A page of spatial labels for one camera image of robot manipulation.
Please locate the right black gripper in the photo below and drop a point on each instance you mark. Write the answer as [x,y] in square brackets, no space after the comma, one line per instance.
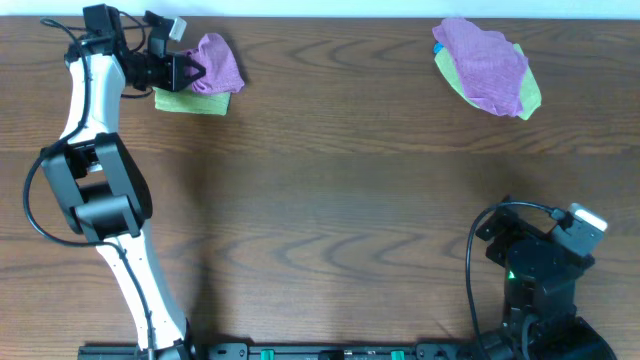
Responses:
[512,226]

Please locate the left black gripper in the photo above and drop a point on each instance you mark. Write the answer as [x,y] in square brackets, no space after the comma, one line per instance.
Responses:
[176,68]

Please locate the purple microfiber cloth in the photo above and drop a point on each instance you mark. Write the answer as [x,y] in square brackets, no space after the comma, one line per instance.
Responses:
[222,73]

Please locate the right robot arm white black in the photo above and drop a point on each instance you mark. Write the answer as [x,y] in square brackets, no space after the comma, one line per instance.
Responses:
[541,268]

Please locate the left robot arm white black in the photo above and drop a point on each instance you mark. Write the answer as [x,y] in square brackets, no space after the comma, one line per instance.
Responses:
[103,194]

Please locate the folded green cloth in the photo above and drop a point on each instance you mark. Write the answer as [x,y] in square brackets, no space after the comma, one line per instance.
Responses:
[189,102]

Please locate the crumpled purple cloth on pile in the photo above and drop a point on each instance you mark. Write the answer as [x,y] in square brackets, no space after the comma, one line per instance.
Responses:
[489,67]

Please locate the blue cloth under pile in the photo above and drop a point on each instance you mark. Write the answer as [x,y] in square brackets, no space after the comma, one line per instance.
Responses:
[438,48]

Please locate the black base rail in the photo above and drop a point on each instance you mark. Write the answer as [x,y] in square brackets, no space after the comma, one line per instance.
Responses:
[243,351]

